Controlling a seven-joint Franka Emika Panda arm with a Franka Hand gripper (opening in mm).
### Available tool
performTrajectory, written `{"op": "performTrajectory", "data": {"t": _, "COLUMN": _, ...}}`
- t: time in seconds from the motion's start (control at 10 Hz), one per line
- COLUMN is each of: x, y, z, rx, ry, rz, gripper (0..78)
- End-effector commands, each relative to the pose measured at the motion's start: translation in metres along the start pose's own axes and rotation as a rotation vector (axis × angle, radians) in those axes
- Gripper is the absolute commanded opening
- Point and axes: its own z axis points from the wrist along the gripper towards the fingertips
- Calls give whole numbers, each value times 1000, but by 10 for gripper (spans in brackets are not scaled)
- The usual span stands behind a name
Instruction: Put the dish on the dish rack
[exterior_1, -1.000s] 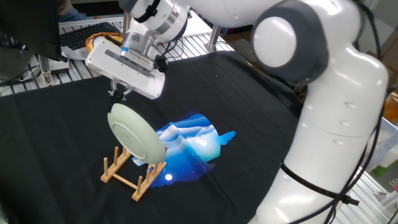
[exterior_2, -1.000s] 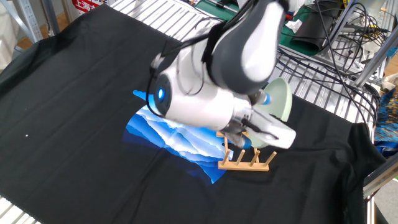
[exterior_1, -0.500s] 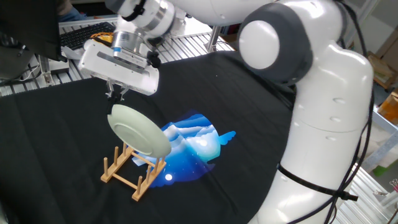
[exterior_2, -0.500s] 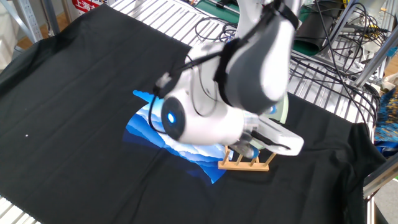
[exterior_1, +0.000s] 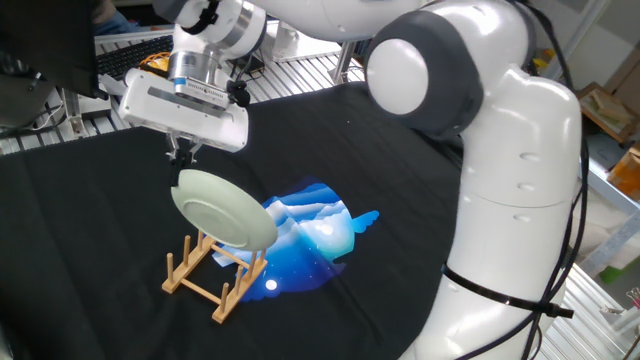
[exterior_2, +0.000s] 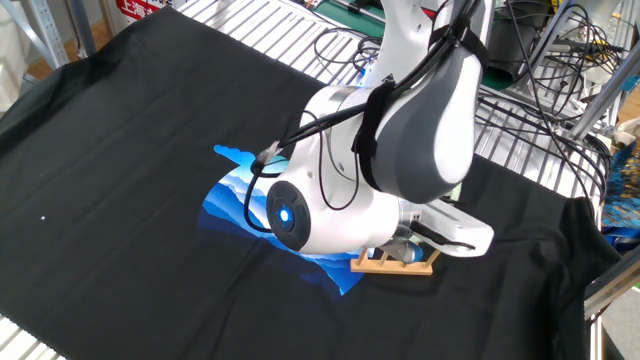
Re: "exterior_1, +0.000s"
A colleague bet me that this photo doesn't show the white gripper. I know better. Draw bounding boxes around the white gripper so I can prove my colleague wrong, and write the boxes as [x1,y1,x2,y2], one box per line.
[117,67,250,189]

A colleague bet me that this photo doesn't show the pale green round plate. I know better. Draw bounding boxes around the pale green round plate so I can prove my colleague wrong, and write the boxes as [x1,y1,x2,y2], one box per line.
[170,168,279,252]

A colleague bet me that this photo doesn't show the wooden peg dish rack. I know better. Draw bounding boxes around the wooden peg dish rack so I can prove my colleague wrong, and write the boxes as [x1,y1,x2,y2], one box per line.
[161,229,270,325]

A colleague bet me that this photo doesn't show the yellow wicker basket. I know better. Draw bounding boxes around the yellow wicker basket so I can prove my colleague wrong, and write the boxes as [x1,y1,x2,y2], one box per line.
[138,51,174,77]

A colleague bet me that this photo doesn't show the white paper sheet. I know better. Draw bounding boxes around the white paper sheet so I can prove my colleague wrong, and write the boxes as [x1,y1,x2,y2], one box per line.
[98,73,129,98]

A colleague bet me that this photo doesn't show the black cloth with blue print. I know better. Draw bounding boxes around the black cloth with blue print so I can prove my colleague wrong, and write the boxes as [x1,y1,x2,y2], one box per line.
[0,81,464,360]

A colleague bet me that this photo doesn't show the black phone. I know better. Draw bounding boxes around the black phone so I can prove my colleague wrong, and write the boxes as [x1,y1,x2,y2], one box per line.
[237,53,266,75]

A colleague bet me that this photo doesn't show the black computer keyboard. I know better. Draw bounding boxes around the black computer keyboard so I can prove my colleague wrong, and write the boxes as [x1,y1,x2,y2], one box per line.
[96,34,175,80]

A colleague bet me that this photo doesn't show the person in blue jeans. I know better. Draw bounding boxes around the person in blue jeans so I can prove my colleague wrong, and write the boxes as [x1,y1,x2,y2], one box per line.
[91,0,142,36]

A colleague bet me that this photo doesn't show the black monitor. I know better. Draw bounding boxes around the black monitor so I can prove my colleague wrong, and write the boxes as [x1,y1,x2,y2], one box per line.
[0,0,109,100]

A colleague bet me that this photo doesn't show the wooden framed tray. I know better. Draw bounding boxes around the wooden framed tray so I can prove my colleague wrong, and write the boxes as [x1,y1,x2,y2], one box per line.
[574,81,640,146]

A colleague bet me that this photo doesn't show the orange cardboard box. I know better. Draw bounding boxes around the orange cardboard box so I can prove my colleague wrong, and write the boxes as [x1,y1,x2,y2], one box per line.
[606,142,640,202]

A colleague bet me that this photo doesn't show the silver and blue wrist camera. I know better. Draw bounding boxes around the silver and blue wrist camera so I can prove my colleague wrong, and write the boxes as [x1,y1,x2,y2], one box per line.
[147,77,231,120]

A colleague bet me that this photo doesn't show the aluminium bracket with white box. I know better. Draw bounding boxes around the aluminium bracket with white box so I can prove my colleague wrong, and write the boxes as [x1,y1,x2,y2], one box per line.
[62,88,113,139]

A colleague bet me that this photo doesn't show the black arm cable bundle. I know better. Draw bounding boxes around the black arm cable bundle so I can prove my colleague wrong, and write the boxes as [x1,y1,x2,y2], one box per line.
[454,0,590,360]

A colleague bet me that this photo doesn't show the grey metal shelf frame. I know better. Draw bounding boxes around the grey metal shelf frame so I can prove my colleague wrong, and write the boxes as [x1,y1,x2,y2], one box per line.
[542,0,640,279]

